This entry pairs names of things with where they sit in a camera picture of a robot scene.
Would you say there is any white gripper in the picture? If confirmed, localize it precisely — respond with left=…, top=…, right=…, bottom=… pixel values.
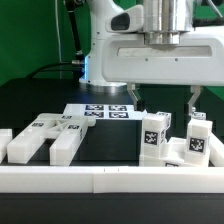
left=101, top=31, right=224, bottom=116

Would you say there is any white chair seat part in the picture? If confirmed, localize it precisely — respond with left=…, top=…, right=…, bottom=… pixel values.
left=139, top=137, right=210, bottom=167

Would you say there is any white chair back frame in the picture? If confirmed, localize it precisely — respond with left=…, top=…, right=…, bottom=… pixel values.
left=7, top=113, right=96, bottom=166

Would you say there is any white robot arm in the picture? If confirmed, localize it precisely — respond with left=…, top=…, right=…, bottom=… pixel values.
left=64, top=0, right=224, bottom=112

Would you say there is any white tagged cube far right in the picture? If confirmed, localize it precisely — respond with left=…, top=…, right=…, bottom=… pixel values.
left=191, top=112, right=206, bottom=120

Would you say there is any white marker sheet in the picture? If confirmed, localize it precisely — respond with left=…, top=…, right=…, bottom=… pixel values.
left=63, top=104, right=147, bottom=120

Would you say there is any white block left edge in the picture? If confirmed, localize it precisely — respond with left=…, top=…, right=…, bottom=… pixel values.
left=0, top=129, right=12, bottom=163

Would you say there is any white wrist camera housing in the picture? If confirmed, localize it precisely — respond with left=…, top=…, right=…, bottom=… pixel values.
left=105, top=4, right=144, bottom=33

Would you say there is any white obstacle wall bar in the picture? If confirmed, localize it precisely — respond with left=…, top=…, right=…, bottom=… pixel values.
left=210, top=134, right=224, bottom=167

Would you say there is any black cable on table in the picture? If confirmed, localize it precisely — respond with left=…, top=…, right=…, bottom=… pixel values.
left=25, top=60, right=84, bottom=80

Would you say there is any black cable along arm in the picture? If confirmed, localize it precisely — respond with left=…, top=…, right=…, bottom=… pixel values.
left=63, top=0, right=84, bottom=61

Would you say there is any white thin cable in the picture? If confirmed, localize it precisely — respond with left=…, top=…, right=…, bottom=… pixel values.
left=54, top=0, right=64, bottom=80

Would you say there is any white front rail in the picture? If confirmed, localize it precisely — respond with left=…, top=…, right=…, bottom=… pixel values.
left=0, top=166, right=224, bottom=193

